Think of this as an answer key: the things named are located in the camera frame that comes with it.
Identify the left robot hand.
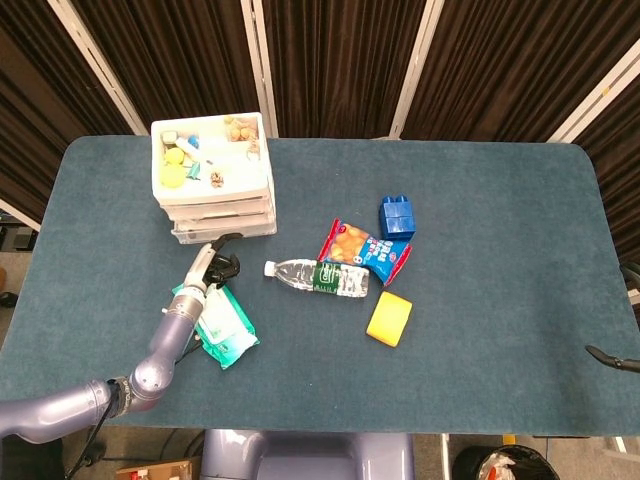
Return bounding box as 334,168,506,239
183,232,242,292

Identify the clear water bottle green label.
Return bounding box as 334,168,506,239
263,258,372,299

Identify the white plastic drawer organizer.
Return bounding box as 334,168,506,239
150,112,279,246

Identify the cardboard box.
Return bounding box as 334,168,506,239
115,457,204,480

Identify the white blue tube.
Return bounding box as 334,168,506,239
174,137,214,164

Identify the blue red snack bag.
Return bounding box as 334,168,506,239
317,217,414,287

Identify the purple robot torso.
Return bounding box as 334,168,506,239
200,428,416,480

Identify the black trash bin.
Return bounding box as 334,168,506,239
452,444,561,480

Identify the yellow disc toy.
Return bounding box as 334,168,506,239
159,162,187,189

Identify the white partition post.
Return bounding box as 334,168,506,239
47,0,149,137
240,0,280,139
388,0,446,141
547,49,640,146

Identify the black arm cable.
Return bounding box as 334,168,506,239
64,379,124,480

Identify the green wet wipes pack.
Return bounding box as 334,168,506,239
172,282,261,371

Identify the blue building block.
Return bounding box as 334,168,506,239
378,194,418,241

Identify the yellow sponge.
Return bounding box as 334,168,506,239
365,291,414,349

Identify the dark brown pleated curtain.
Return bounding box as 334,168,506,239
262,0,426,141
0,0,136,226
69,0,266,137
404,0,640,144

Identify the blue table cloth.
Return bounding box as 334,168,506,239
0,135,640,435

